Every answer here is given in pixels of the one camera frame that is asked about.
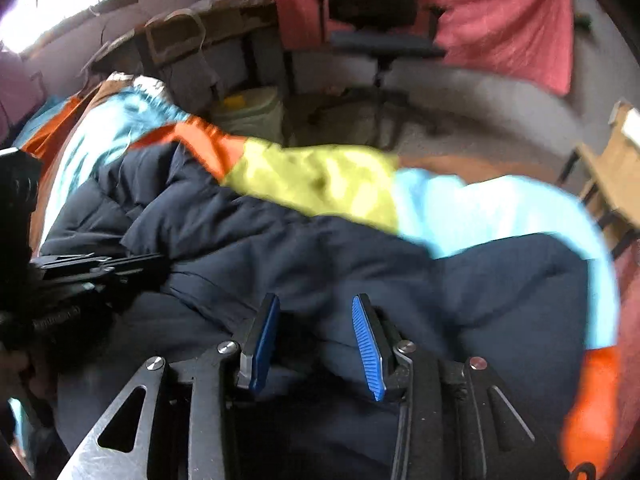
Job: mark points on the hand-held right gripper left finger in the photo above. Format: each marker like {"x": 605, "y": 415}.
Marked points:
{"x": 262, "y": 345}

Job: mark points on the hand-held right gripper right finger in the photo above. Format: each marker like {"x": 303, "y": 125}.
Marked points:
{"x": 367, "y": 350}

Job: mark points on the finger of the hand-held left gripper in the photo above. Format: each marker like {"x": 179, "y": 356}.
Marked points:
{"x": 115, "y": 292}
{"x": 110, "y": 264}

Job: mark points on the dark navy padded jacket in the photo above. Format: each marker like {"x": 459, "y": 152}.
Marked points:
{"x": 300, "y": 260}

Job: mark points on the person's left hand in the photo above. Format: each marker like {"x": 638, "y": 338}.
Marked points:
{"x": 22, "y": 367}

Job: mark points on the pink hanging cloth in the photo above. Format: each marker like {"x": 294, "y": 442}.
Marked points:
{"x": 17, "y": 85}

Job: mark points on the colourful patchwork bedsheet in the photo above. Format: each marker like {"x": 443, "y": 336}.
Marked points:
{"x": 310, "y": 180}

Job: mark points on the white plastic bucket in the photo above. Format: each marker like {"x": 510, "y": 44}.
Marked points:
{"x": 250, "y": 110}

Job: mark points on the cluttered wooden desk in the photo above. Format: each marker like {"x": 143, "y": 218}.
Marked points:
{"x": 220, "y": 20}

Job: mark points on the wooden chair with black frame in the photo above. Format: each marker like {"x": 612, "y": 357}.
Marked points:
{"x": 615, "y": 170}

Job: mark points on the red checked wall cloth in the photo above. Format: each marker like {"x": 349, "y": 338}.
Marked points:
{"x": 500, "y": 15}

